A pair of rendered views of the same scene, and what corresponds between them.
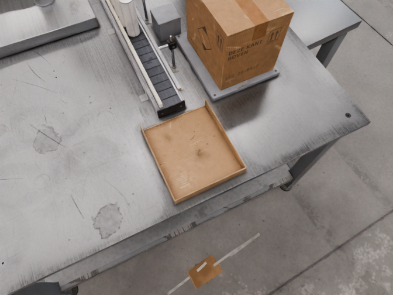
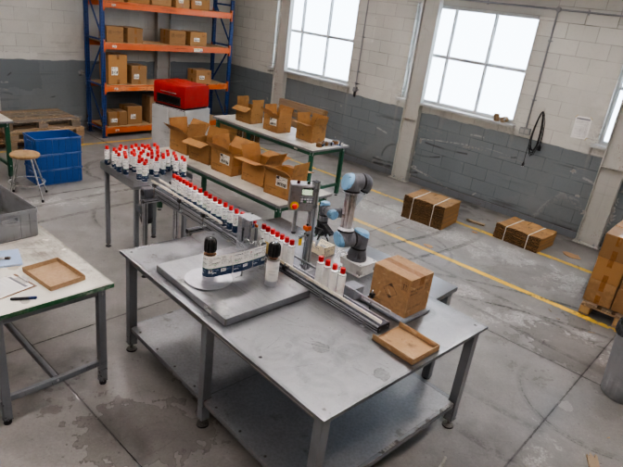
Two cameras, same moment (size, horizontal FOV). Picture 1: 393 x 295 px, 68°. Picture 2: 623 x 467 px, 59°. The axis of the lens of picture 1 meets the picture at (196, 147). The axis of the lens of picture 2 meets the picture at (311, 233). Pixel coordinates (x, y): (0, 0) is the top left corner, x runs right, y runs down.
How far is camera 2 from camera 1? 2.63 m
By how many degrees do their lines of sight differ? 44
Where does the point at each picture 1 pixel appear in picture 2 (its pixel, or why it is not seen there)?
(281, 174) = (443, 402)
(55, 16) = (284, 290)
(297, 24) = not seen: hidden behind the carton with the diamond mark
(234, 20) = (410, 276)
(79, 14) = (298, 289)
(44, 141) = (319, 347)
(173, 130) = (389, 337)
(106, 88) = (336, 322)
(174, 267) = not seen: outside the picture
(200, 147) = (409, 343)
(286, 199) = (452, 435)
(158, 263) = not seen: outside the picture
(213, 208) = (405, 429)
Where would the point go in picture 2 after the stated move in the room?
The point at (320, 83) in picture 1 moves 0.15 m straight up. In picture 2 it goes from (452, 313) to (458, 294)
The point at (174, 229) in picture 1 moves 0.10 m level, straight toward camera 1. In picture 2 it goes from (384, 446) to (396, 457)
